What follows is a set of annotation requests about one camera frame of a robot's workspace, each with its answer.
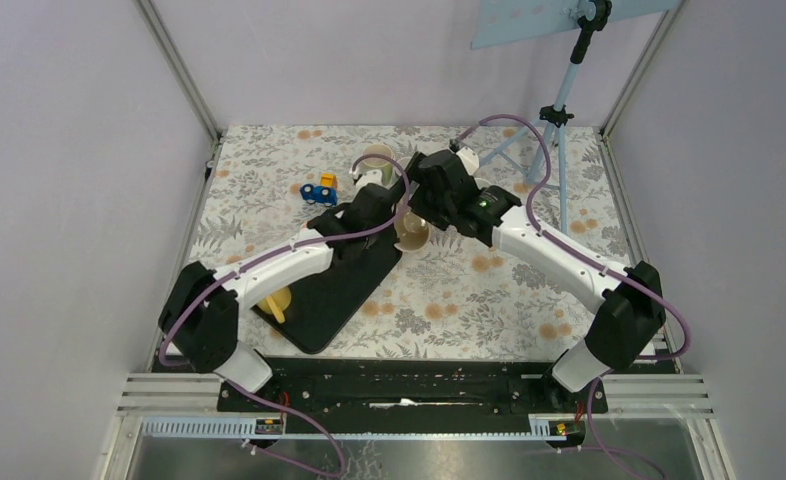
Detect black plastic tray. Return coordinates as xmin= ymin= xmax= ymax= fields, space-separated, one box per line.
xmin=251 ymin=227 xmax=402 ymax=355

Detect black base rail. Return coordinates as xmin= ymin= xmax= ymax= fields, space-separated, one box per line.
xmin=217 ymin=354 xmax=610 ymax=439

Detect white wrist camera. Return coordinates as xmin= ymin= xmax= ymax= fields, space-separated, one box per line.
xmin=350 ymin=169 xmax=385 ymax=193
xmin=449 ymin=140 xmax=481 ymax=176

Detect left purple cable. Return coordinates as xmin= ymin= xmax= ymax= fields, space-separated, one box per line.
xmin=157 ymin=153 xmax=413 ymax=480

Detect light green mug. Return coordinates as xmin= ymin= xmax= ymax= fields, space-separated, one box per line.
xmin=359 ymin=144 xmax=394 ymax=187

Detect floral tablecloth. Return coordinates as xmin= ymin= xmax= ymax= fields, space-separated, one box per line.
xmin=190 ymin=125 xmax=630 ymax=361

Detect yellow mug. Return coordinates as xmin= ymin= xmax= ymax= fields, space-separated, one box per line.
xmin=256 ymin=287 xmax=292 ymax=324

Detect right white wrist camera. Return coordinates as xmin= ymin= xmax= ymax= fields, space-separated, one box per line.
xmin=449 ymin=140 xmax=481 ymax=176

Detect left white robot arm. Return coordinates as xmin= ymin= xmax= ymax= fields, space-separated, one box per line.
xmin=158 ymin=184 xmax=406 ymax=411

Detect cream floral mug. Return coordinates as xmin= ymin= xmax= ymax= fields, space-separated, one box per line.
xmin=394 ymin=211 xmax=431 ymax=253

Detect blue yellow toy truck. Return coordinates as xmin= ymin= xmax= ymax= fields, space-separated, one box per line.
xmin=299 ymin=173 xmax=338 ymax=207

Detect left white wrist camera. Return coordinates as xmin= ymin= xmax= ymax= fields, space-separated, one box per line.
xmin=350 ymin=169 xmax=385 ymax=193

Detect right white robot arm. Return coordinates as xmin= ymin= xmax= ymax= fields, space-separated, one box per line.
xmin=406 ymin=148 xmax=665 ymax=412

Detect light blue tripod stand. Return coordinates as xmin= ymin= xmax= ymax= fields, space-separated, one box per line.
xmin=479 ymin=0 xmax=680 ymax=236

